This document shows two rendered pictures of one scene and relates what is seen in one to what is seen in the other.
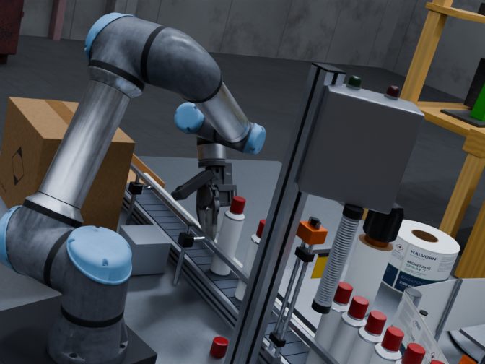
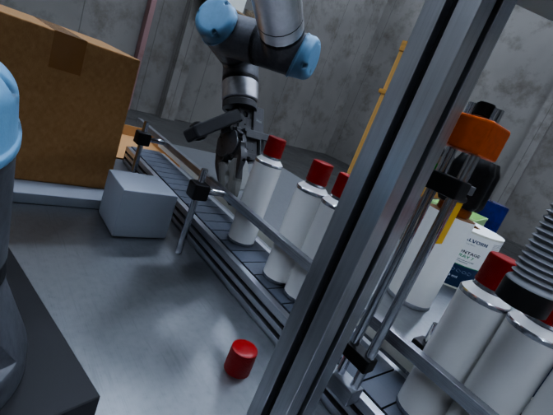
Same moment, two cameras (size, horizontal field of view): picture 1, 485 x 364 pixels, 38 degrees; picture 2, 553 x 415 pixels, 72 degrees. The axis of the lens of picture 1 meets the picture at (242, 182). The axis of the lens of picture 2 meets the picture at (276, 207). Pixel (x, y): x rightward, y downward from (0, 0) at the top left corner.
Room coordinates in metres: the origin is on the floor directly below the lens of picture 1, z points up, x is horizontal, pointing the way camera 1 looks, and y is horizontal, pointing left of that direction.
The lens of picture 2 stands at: (0.91, 0.02, 1.15)
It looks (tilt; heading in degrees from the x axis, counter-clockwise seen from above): 16 degrees down; 355
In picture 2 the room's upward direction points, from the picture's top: 21 degrees clockwise
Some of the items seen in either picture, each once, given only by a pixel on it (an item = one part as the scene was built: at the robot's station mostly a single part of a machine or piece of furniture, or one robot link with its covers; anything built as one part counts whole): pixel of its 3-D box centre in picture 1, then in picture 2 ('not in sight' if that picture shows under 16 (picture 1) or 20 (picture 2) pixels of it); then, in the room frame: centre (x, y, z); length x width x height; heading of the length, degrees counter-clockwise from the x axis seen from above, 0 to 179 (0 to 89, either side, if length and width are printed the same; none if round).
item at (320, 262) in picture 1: (320, 266); (447, 220); (1.30, -0.20, 1.09); 0.03 x 0.01 x 0.06; 128
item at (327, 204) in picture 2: not in sight; (322, 239); (1.44, -0.12, 0.98); 0.05 x 0.05 x 0.20
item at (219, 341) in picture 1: (219, 347); (241, 357); (1.30, -0.05, 0.85); 0.03 x 0.03 x 0.03
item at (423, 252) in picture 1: (416, 258); (450, 246); (1.84, -0.53, 0.95); 0.20 x 0.20 x 0.14
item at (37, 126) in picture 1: (62, 166); (44, 94); (1.72, 0.47, 0.99); 0.30 x 0.24 x 0.27; 38
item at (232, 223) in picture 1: (229, 235); (258, 191); (1.58, 0.00, 0.98); 0.05 x 0.05 x 0.20
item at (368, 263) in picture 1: (371, 256); (442, 230); (1.58, -0.35, 1.03); 0.09 x 0.09 x 0.30
